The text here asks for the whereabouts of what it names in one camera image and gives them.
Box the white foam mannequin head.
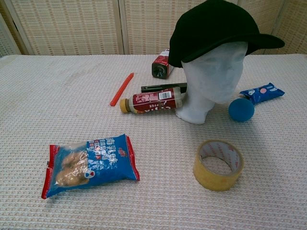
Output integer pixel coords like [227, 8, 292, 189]
[175, 41, 248, 124]

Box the coffee bottle with red label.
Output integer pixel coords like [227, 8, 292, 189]
[119, 87, 188, 114]

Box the red plastic stick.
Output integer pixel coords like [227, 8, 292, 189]
[109, 72, 135, 107]

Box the dark red-labelled bottle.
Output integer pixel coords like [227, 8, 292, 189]
[151, 47, 176, 79]

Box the blue snack bag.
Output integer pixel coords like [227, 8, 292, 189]
[41, 134, 141, 200]

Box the yellow packing tape roll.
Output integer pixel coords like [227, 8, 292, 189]
[193, 139, 245, 192]

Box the cream woven tablecloth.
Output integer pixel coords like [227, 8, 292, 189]
[0, 54, 307, 230]

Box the blue foam ball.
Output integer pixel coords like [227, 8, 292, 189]
[228, 98, 255, 123]

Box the black baseball cap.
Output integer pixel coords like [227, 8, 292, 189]
[167, 0, 285, 68]

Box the small blue snack packet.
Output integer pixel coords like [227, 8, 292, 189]
[239, 82, 285, 105]

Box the woven folding screen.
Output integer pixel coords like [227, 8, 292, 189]
[0, 0, 307, 58]

